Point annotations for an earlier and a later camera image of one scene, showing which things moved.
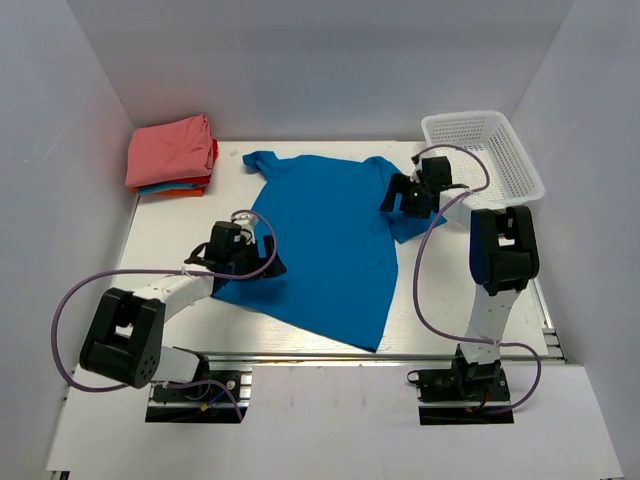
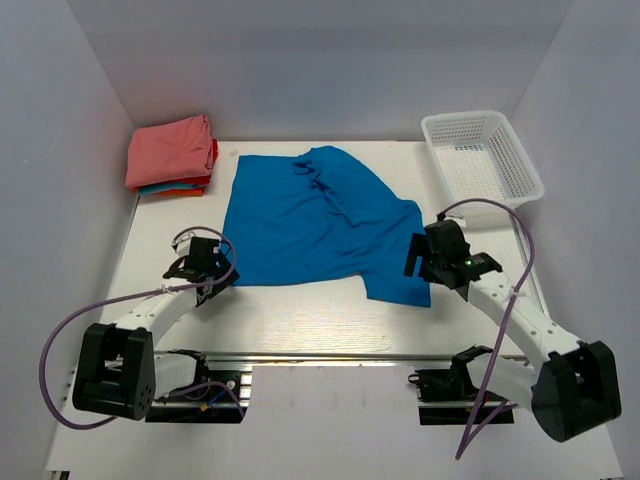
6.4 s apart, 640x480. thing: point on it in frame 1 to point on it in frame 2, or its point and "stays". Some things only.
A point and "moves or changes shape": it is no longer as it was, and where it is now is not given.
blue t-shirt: [338, 248] moves or changes shape
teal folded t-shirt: [157, 188] stays
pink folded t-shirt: [174, 151] stays
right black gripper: [399, 183] to [420, 247]
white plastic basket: [486, 156] stays
